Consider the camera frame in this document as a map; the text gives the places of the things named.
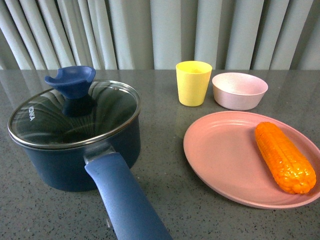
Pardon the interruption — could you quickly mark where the orange corn cob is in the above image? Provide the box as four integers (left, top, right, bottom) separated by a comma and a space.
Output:
254, 122, 317, 194

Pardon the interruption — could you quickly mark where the light pink bowl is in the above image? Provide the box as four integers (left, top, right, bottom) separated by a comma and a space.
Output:
212, 72, 269, 111

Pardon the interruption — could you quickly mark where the grey pleated curtain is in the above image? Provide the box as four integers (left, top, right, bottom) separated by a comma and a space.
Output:
0, 0, 320, 70

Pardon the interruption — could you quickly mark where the pink plate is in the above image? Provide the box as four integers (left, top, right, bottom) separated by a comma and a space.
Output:
183, 111, 320, 209

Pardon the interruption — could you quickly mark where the glass lid with blue knob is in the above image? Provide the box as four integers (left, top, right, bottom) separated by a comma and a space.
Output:
8, 66, 141, 149

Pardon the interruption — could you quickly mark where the blue saucepan with handle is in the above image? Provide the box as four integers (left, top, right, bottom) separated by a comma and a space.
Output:
11, 117, 171, 240

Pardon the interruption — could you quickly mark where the yellow plastic cup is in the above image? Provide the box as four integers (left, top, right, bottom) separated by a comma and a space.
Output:
175, 60, 213, 107

